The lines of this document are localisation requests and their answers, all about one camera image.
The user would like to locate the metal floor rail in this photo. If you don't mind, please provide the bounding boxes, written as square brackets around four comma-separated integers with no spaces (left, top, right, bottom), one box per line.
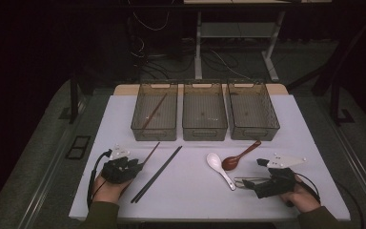
[15,101,89,229]
[315,101,366,220]

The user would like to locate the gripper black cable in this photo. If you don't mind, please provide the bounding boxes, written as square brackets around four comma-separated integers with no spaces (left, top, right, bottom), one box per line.
[294,171,365,229]
[86,148,113,209]

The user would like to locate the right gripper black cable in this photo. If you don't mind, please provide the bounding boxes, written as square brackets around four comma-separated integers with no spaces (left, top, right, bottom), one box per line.
[294,171,365,229]

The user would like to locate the black metal stand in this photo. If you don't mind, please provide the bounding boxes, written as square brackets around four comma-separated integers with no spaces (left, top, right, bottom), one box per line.
[68,73,81,125]
[329,80,356,127]

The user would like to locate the person's left hand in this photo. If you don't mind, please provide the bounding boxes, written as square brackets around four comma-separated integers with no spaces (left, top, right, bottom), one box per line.
[91,173,132,204]

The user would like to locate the brown wooden chopstick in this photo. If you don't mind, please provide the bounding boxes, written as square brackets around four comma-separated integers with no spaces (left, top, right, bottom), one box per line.
[141,141,161,167]
[140,93,168,131]

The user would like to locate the white metal desk frame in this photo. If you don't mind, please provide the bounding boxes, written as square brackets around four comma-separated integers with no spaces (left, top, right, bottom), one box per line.
[184,0,332,83]

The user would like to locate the person's right hand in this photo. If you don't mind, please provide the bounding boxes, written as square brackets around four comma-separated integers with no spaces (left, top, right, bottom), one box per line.
[279,176,322,214]

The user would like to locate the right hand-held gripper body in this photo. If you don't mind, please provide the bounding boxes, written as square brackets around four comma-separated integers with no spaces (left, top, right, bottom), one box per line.
[253,153,307,199]

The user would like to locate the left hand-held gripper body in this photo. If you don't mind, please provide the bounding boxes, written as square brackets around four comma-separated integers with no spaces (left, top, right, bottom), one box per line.
[100,144,141,184]

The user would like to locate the reddish brown spoon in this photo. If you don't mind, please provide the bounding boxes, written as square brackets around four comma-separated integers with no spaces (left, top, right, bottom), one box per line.
[221,139,262,172]

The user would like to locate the silver metal utensil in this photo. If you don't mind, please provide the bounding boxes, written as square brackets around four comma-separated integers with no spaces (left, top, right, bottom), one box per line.
[234,177,270,189]

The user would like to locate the black floor cables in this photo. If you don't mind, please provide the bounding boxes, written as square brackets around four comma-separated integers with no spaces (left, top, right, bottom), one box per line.
[127,0,195,81]

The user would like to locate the white table cover board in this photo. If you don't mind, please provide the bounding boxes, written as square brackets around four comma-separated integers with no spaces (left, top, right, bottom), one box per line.
[69,94,352,222]

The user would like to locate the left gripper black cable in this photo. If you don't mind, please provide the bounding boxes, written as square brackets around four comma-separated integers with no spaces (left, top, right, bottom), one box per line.
[86,148,113,209]

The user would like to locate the clear brown storage bin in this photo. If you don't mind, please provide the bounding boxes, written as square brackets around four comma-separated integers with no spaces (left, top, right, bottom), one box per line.
[182,83,229,142]
[131,83,179,142]
[227,83,281,141]

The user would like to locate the white ceramic spoon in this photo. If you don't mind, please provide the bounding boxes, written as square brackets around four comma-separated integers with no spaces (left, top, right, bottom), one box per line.
[206,152,237,192]

